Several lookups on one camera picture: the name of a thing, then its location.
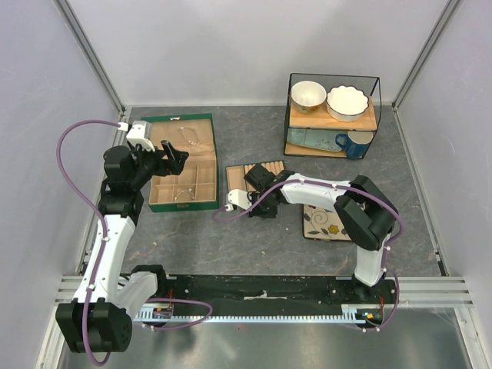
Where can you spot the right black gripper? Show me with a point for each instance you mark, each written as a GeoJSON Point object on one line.
{"type": "Point", "coordinates": [270, 214]}

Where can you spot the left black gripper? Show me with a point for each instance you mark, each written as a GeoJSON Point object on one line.
{"type": "Point", "coordinates": [166, 167]}

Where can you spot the green jewelry tray insert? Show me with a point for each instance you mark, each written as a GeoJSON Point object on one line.
{"type": "Point", "coordinates": [235, 174]}

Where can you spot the silver pearl bangle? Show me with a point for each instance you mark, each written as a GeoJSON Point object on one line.
{"type": "Point", "coordinates": [185, 195]}

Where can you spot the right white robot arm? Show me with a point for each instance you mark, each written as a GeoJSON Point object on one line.
{"type": "Point", "coordinates": [367, 215]}

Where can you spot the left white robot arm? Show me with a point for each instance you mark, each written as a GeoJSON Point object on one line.
{"type": "Point", "coordinates": [99, 317]}

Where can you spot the green jewelry box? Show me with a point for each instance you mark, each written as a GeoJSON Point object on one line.
{"type": "Point", "coordinates": [194, 134]}

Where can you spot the light blue rectangular plate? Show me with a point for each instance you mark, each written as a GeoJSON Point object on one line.
{"type": "Point", "coordinates": [321, 139]}

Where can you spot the square floral plate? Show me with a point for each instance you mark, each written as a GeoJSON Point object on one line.
{"type": "Point", "coordinates": [323, 225]}

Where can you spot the cream floral bowl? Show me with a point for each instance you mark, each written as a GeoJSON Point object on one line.
{"type": "Point", "coordinates": [308, 96]}

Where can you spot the blue enamel mug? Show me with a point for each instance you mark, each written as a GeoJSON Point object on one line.
{"type": "Point", "coordinates": [354, 143]}

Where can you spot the white scalloped bowl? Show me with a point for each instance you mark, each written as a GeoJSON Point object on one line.
{"type": "Point", "coordinates": [346, 103]}

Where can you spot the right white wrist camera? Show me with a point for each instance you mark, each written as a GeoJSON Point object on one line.
{"type": "Point", "coordinates": [237, 198]}

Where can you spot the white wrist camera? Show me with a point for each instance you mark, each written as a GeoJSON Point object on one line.
{"type": "Point", "coordinates": [138, 134]}
{"type": "Point", "coordinates": [237, 198]}

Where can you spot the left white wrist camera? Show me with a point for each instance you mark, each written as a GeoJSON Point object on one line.
{"type": "Point", "coordinates": [138, 134]}

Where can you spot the black wire shelf rack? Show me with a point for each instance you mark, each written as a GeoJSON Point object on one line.
{"type": "Point", "coordinates": [322, 108]}

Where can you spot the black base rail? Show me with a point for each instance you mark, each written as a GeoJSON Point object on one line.
{"type": "Point", "coordinates": [333, 290]}

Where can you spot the grey cable duct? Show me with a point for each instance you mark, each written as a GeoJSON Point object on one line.
{"type": "Point", "coordinates": [152, 315]}

